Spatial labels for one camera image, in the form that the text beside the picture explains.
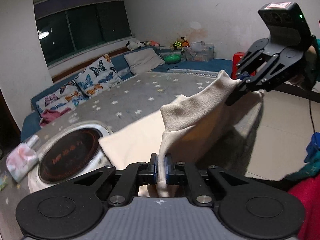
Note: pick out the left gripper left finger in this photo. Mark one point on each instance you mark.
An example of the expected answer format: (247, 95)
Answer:
(126, 183)

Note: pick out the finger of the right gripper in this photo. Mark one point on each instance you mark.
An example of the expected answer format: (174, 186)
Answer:
(271, 75)
(250, 57)

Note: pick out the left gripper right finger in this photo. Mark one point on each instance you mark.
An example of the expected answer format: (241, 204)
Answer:
(189, 181)

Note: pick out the cream garment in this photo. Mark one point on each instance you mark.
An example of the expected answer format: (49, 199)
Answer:
(197, 129)

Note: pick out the person right hand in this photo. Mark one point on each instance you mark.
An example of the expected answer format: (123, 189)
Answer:
(311, 63)

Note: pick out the red plastic stool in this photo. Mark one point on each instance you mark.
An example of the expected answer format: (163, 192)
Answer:
(238, 60)

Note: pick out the clear plastic toy box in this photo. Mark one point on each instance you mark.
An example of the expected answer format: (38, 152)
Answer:
(199, 52)

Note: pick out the black induction cooktop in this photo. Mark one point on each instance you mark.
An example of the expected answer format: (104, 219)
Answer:
(69, 155)

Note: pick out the orange yellow plush toys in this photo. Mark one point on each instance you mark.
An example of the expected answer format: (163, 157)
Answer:
(180, 43)

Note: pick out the blue corner sofa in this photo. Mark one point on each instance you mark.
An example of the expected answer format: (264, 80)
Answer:
(121, 66)

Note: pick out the green round bowl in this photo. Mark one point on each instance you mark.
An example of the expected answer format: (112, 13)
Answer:
(172, 59)

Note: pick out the left butterfly pillow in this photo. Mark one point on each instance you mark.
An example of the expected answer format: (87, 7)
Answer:
(67, 96)

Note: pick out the butterfly pillow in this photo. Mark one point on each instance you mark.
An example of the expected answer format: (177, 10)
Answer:
(67, 96)
(99, 76)

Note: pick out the right butterfly pillow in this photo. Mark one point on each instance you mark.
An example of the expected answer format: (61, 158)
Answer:
(99, 76)

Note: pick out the pink crumpled cloth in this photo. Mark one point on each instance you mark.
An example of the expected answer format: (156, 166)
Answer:
(49, 116)

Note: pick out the white remote control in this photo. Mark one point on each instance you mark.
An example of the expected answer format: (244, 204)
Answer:
(32, 140)

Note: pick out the beige plain cushion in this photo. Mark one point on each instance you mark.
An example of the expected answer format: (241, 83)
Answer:
(143, 61)

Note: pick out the pink tissue pack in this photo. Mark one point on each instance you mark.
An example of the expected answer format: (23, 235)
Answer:
(20, 161)

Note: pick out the panda plush toy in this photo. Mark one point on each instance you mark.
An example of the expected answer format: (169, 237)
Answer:
(134, 45)

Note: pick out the dark green framed window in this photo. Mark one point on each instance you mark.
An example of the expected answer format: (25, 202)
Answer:
(67, 27)

